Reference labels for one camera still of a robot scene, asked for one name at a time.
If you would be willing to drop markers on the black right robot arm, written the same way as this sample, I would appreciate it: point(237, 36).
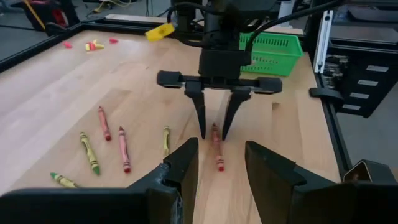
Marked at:
point(220, 28)

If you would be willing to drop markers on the red crayon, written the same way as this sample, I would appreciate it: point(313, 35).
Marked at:
point(124, 151)
point(104, 124)
point(217, 149)

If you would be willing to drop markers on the pink pencil cap eraser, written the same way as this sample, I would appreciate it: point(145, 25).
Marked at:
point(67, 44)
point(113, 40)
point(92, 46)

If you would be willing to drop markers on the black drawer cabinet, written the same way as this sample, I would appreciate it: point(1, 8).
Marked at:
point(388, 93)

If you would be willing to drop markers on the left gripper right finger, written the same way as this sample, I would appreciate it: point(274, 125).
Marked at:
point(311, 205)

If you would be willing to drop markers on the yellow green crayon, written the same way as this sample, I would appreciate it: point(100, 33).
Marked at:
point(166, 141)
point(63, 180)
point(90, 154)

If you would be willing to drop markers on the green plastic basket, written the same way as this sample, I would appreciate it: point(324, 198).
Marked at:
point(273, 56)

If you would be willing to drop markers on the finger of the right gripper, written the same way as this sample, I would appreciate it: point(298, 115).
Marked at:
point(199, 105)
point(234, 105)

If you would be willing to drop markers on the silver aluminium extrusion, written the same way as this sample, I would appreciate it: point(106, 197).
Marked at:
point(323, 40)

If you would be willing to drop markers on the yellow pencil cap eraser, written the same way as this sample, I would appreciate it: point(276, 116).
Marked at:
point(87, 47)
point(99, 46)

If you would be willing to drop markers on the black aluminium table frame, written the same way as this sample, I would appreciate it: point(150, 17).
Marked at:
point(46, 42)

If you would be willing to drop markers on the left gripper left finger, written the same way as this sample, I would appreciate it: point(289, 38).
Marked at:
point(93, 207)

